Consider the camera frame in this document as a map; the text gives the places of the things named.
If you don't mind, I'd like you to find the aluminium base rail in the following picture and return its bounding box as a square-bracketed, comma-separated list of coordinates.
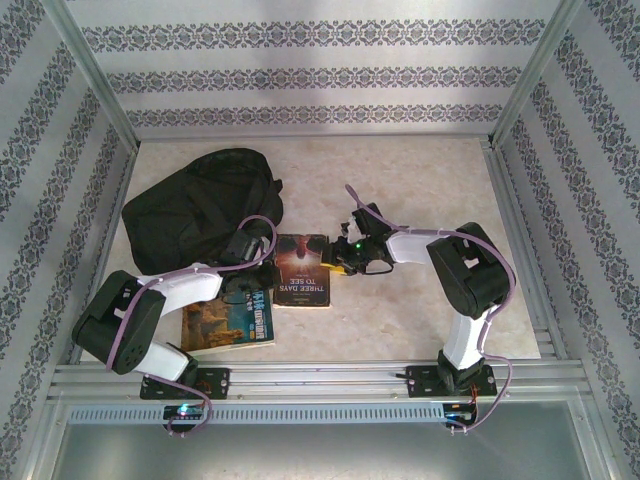
[49, 360, 586, 401]

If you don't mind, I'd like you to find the blue orange landscape cover book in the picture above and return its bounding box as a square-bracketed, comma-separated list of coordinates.
[180, 288, 277, 357]

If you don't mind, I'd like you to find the right controller board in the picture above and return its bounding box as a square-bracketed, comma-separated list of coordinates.
[443, 407, 479, 429]

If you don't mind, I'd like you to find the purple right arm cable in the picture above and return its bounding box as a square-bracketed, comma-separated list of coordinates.
[344, 183, 519, 434]

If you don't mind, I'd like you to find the grey slotted cable duct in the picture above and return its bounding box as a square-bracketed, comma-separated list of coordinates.
[66, 402, 446, 426]

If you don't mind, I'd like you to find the aluminium frame post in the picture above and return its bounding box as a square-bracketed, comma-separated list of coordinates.
[489, 0, 584, 146]
[42, 0, 141, 149]

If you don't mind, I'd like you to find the dark red Three Days book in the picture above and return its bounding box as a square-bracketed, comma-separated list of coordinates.
[273, 233, 333, 310]

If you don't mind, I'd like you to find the controller board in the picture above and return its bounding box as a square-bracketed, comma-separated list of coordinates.
[443, 407, 479, 429]
[163, 403, 207, 422]

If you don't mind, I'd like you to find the black student bag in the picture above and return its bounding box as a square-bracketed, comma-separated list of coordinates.
[121, 147, 285, 276]

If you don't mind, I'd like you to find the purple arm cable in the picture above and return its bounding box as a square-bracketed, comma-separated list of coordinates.
[104, 214, 279, 440]
[344, 183, 519, 434]

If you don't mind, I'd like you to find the left controller board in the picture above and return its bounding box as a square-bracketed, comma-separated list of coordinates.
[163, 403, 207, 422]

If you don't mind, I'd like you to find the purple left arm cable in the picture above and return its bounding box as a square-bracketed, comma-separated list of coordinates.
[104, 214, 279, 440]

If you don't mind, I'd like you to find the aluminium side rail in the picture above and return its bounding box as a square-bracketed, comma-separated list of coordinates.
[485, 139, 569, 360]
[69, 144, 139, 364]

